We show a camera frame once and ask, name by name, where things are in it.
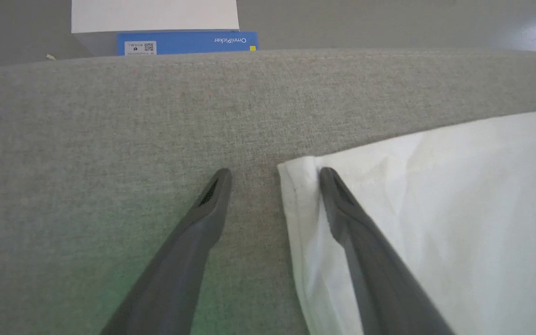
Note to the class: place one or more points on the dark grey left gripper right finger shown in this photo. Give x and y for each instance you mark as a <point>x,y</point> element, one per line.
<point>375,270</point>

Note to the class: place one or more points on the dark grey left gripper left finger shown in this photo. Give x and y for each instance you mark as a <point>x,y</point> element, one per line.
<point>179,260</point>

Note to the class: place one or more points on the white shirt with dark sleeves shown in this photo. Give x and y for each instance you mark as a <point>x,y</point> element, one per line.
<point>458,209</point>

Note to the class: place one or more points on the light grey fabric sofa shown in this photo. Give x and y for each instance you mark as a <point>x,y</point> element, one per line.
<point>86,139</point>

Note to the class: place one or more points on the blue OmniPicker box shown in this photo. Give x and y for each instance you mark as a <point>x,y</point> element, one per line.
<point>189,43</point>

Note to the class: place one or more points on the white box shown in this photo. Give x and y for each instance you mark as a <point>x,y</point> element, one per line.
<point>156,14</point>

